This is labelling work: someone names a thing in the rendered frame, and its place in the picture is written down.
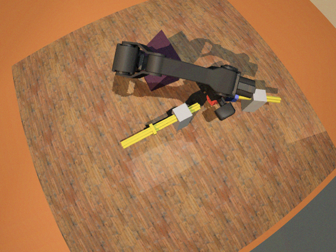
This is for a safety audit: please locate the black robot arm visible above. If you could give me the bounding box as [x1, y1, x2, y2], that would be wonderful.
[112, 41, 256, 99]

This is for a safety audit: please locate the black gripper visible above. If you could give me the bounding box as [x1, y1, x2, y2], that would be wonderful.
[196, 82, 236, 121]

